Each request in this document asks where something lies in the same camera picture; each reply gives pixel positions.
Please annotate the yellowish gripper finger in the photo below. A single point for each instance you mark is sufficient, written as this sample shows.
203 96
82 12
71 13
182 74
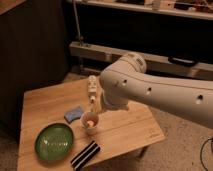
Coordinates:
96 107

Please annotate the small white bottle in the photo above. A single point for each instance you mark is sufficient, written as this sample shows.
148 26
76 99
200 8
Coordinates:
92 88

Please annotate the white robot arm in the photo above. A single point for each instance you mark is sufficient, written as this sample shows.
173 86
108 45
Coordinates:
126 79

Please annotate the green ceramic bowl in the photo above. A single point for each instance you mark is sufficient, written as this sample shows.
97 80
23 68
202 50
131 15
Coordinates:
54 142

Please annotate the white paper cup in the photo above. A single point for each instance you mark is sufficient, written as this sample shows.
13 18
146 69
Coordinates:
89 122

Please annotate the blue sponge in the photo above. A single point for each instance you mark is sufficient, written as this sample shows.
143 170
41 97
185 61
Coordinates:
73 114

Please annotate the wooden table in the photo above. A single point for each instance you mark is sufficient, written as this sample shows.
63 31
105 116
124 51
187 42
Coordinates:
118 132

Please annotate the metal stand pole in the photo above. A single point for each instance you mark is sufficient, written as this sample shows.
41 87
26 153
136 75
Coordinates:
79 37

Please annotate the black white striped cloth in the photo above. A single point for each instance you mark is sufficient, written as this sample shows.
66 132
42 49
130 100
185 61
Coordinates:
85 155

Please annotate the long grey case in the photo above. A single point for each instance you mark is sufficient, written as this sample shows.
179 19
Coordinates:
154 62

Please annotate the upper wooden shelf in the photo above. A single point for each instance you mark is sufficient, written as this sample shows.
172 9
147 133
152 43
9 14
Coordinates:
141 8

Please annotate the black case handle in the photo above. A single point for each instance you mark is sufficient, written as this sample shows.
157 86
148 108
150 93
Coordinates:
181 62

